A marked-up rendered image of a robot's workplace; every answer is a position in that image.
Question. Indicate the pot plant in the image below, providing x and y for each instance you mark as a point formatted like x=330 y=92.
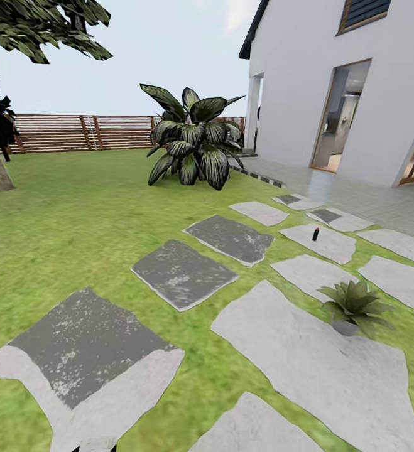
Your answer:
x=350 y=303

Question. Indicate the bush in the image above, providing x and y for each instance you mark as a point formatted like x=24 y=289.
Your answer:
x=167 y=117
x=200 y=149

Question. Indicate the fixed window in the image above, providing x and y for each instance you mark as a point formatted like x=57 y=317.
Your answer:
x=344 y=96

